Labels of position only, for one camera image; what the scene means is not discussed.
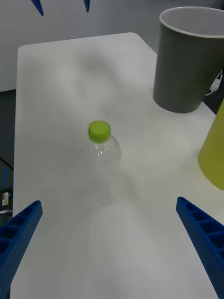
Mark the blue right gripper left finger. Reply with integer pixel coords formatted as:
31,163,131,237
0,200,43,299

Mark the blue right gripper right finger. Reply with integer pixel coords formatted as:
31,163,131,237
175,196,224,299

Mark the clear bottle with green cap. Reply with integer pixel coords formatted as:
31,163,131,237
87,120,122,206

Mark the yellow-green plastic bin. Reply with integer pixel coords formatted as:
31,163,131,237
197,98,224,190

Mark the grey plastic bin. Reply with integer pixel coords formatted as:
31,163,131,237
153,6,224,114

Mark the white cable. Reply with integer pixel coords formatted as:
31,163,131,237
205,70,224,96

